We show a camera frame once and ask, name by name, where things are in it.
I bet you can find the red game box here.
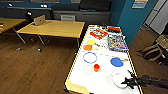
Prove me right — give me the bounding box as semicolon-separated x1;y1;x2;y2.
88;28;109;41

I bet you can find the cardboard box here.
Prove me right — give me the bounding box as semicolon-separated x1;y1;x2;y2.
154;34;168;50

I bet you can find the tan cardboard stand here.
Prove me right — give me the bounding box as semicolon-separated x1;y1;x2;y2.
32;14;47;27

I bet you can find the yellow wooden long table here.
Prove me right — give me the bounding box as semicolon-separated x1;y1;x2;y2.
16;19;87;51
0;17;27;45

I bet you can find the black sofa cushion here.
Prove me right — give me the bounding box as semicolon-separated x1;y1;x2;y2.
79;0;111;12

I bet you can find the colourful game box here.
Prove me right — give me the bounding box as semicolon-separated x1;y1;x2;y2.
106;33;130;53

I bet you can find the white table with dishes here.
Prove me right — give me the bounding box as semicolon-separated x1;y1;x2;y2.
63;23;144;94

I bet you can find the red flat case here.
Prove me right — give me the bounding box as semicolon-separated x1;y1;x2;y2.
106;25;122;34

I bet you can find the yellow framed wall sign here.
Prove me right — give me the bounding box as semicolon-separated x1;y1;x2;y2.
131;0;150;10

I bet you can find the blue round plate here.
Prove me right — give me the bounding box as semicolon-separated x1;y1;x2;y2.
109;57;125;68

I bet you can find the brown backpack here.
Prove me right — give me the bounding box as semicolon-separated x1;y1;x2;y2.
138;43;165;63

